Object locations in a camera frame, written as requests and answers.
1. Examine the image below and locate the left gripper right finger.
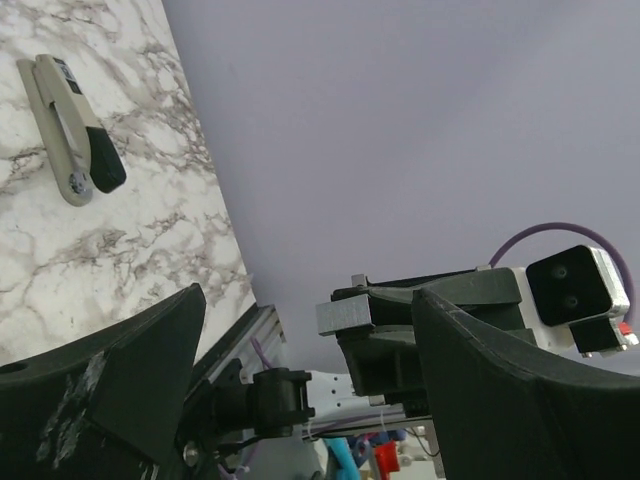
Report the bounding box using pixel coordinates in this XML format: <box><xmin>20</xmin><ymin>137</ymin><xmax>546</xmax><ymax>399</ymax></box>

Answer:
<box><xmin>412</xmin><ymin>289</ymin><xmax>639</xmax><ymax>479</ymax></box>

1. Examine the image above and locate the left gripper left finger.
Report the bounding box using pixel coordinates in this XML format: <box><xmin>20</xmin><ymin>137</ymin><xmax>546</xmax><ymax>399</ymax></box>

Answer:
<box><xmin>1</xmin><ymin>283</ymin><xmax>206</xmax><ymax>479</ymax></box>

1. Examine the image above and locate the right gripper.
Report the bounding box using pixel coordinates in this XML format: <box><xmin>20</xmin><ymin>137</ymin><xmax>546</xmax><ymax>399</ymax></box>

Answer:
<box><xmin>331</xmin><ymin>268</ymin><xmax>522</xmax><ymax>415</ymax></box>

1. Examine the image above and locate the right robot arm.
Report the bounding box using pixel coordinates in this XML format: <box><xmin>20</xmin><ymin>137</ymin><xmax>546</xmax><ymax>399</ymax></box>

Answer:
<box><xmin>176</xmin><ymin>266</ymin><xmax>523</xmax><ymax>479</ymax></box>

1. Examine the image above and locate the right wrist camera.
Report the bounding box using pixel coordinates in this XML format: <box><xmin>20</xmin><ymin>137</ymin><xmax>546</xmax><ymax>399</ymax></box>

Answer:
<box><xmin>512</xmin><ymin>245</ymin><xmax>639</xmax><ymax>357</ymax></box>

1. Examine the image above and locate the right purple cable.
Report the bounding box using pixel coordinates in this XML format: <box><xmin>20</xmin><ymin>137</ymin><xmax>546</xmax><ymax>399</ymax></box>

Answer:
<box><xmin>487</xmin><ymin>222</ymin><xmax>639</xmax><ymax>321</ymax></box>

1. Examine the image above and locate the aluminium frame rail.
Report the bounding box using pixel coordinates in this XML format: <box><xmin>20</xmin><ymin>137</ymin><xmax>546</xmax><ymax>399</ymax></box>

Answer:
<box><xmin>190</xmin><ymin>305</ymin><xmax>288</xmax><ymax>389</ymax></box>

